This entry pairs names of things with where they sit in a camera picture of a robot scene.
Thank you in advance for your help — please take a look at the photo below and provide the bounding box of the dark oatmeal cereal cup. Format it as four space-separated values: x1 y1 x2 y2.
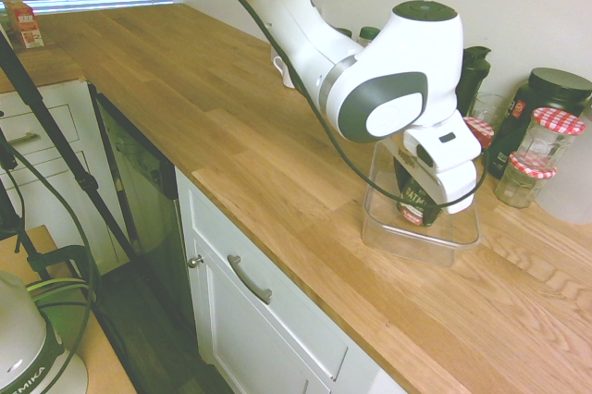
395 174 446 228

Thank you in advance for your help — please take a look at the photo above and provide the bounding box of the black Vega protein tub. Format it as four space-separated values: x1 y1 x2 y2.
485 67 592 180

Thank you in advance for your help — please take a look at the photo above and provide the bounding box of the clear bottle green cap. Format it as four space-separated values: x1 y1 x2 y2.
358 26 381 48

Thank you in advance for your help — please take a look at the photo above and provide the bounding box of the black camera tripod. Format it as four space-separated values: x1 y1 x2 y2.
0 26 140 284

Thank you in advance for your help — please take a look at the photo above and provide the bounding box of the white Franka robot base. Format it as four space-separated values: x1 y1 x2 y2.
0 268 89 394

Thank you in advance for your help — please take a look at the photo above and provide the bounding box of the short clear drinking glass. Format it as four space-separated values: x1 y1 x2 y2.
469 92 510 131

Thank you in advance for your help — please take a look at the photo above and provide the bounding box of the black shaker bottle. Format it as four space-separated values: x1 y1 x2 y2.
455 45 492 117

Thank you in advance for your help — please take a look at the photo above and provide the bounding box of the orange carton box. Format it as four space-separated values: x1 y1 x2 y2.
3 0 46 51

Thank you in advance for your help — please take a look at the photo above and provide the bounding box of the metal side drawer handle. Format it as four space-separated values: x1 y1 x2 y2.
6 132 42 148

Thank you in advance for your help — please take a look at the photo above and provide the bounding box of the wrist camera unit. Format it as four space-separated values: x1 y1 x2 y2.
434 160 478 215

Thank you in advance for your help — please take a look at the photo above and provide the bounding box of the glass jar red checkered lid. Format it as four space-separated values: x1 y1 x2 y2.
513 106 586 171
493 152 558 208
462 116 496 151

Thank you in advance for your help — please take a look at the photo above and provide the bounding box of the black dishwasher front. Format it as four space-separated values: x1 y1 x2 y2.
90 83 179 275

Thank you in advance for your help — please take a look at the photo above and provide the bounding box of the clear plastic container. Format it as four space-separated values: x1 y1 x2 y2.
361 140 483 268

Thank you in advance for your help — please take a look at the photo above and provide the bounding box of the white side drawer cabinet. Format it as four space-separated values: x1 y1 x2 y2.
0 79 117 275

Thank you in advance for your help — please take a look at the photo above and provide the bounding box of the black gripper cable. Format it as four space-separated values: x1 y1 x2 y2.
189 0 489 215

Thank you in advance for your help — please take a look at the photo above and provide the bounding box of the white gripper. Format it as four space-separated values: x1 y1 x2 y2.
381 111 483 194

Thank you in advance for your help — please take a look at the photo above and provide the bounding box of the green cable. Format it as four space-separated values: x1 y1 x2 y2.
0 143 102 367

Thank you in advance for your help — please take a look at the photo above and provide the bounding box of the white mug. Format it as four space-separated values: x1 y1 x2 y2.
271 55 297 90

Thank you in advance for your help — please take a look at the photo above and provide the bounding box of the white kitchen cabinet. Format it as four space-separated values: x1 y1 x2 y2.
175 166 403 394

